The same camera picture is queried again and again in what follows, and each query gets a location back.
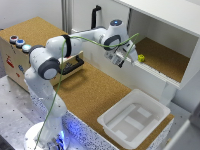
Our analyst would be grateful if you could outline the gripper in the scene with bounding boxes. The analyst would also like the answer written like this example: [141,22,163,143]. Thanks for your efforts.
[105,40,139,69]

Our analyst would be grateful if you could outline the white sliding door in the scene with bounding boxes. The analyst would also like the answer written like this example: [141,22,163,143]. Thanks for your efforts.
[70,0,132,51]

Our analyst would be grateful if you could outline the black drawer handle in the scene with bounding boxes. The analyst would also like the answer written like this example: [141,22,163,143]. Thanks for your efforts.
[60,54,85,75]

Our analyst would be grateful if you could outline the black door handle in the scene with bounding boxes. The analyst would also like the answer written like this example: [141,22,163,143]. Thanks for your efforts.
[90,4,103,31]

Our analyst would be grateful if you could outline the yellow block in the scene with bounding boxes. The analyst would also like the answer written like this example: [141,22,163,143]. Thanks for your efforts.
[137,54,147,64]

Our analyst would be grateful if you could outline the green button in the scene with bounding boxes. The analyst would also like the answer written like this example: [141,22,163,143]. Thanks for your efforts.
[21,43,33,54]

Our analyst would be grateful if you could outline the red button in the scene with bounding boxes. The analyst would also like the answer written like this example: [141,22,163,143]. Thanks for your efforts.
[9,34,20,45]

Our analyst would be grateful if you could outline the green cable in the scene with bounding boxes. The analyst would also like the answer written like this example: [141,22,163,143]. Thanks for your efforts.
[33,32,141,150]

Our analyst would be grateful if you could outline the blue button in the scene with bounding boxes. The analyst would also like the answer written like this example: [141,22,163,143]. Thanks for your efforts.
[15,38,26,48]

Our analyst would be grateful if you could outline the white plastic box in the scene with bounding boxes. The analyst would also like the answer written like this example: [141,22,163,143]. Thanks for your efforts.
[96,88,172,150]

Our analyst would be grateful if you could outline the wooden drawer box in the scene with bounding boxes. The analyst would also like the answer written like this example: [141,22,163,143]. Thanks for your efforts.
[0,16,85,93]

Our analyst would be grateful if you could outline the white cabinet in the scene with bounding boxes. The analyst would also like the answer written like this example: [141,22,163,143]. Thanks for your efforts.
[70,0,200,107]

